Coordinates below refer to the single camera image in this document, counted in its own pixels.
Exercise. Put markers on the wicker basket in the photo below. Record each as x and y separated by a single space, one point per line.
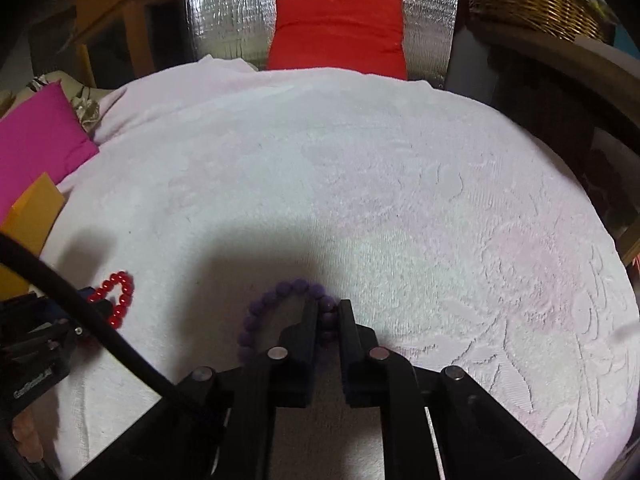
545 0

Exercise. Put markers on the magenta cushion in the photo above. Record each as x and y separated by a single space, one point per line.
35 145

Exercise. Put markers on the pale pink textured blanket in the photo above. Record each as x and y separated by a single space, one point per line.
375 185

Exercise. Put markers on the person's left hand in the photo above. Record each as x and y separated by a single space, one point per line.
25 427

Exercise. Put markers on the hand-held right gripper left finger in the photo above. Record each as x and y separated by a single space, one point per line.
311 355

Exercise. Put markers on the orange box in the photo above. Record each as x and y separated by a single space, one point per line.
30 220

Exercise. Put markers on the dark wooden shelf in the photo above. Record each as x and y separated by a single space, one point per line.
550 75

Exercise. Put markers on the red cushion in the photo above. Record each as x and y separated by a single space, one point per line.
340 35

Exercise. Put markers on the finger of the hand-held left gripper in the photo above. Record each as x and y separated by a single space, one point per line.
95 294

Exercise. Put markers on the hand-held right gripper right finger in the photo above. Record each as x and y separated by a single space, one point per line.
345 355

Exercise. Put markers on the silver foil insulation sheet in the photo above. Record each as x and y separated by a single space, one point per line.
225 5

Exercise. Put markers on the floral patterned cushion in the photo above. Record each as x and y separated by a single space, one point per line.
85 105

